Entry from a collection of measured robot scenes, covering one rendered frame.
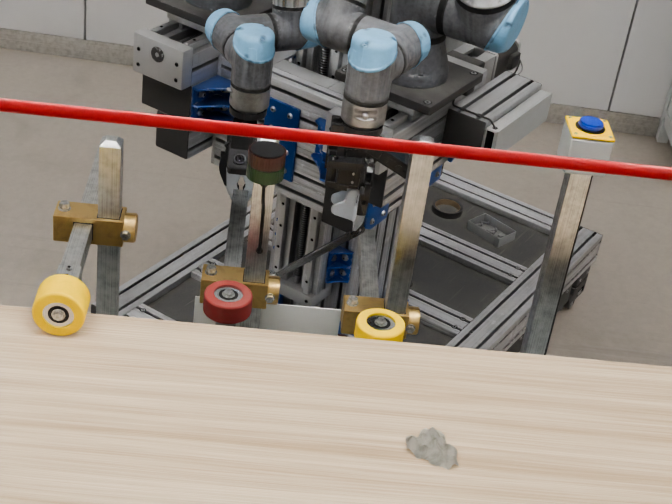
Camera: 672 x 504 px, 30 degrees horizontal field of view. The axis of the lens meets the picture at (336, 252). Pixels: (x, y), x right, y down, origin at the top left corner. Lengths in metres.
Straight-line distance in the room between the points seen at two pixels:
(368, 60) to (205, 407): 0.61
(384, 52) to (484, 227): 1.75
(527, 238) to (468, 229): 0.17
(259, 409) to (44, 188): 2.33
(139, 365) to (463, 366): 0.50
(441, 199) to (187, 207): 0.82
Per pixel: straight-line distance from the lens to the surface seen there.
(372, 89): 2.03
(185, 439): 1.79
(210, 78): 2.75
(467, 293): 3.40
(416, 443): 1.81
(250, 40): 2.28
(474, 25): 2.40
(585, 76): 4.83
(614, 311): 3.87
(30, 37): 4.95
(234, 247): 2.26
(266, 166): 1.96
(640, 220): 4.38
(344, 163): 2.10
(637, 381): 2.06
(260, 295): 2.16
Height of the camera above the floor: 2.10
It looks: 33 degrees down
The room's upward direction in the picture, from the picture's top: 8 degrees clockwise
